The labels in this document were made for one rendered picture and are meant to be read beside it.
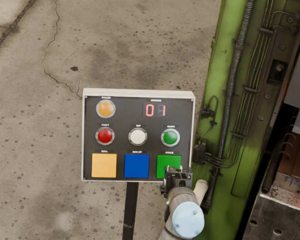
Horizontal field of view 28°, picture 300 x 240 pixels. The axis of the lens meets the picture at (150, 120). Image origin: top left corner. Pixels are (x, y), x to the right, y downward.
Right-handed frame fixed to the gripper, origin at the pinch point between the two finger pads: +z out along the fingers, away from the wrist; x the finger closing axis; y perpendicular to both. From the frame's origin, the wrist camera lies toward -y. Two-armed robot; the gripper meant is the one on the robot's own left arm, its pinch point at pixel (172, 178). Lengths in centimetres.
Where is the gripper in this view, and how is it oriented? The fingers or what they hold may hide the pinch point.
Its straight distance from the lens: 176.8
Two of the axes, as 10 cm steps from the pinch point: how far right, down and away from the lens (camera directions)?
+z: -0.8, -2.7, 9.6
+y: 0.5, -9.6, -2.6
